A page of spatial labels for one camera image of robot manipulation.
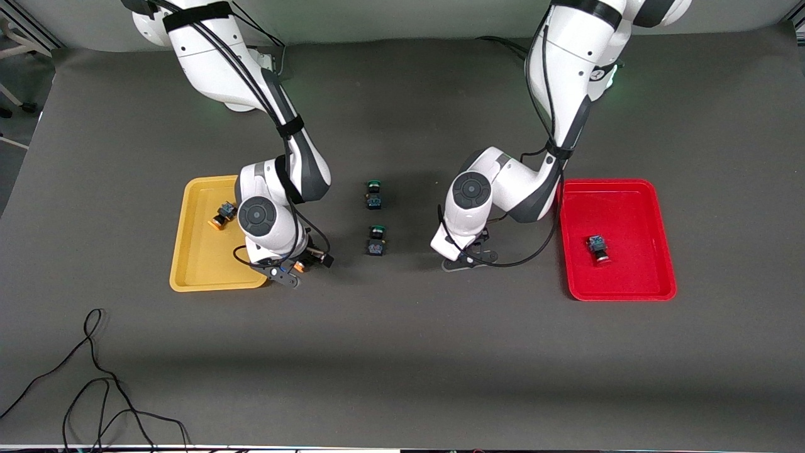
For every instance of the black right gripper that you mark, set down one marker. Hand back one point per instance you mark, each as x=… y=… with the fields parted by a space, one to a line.
x=312 y=256

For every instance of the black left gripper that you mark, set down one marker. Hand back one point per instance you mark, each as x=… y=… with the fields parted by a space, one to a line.
x=483 y=237

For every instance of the yellow push button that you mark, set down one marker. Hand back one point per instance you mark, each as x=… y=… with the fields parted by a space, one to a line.
x=223 y=215
x=299 y=267

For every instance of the red push button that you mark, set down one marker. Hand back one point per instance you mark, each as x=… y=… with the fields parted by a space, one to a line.
x=598 y=249

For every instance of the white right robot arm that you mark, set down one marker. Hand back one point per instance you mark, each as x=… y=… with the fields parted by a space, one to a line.
x=207 y=56

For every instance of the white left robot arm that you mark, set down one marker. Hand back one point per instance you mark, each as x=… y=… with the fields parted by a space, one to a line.
x=566 y=56

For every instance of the green push button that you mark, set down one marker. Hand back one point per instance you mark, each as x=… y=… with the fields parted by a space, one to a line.
x=377 y=241
x=374 y=194

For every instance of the dark grey table cover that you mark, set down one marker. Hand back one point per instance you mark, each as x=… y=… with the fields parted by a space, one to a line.
x=402 y=346

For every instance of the yellow plastic tray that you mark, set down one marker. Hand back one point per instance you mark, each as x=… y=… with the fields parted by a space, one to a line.
x=201 y=258

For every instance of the red plastic tray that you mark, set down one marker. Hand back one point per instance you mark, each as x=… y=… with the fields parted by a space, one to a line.
x=635 y=207

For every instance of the white wheeled stand leg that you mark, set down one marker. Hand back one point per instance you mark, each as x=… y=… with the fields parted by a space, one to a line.
x=12 y=94

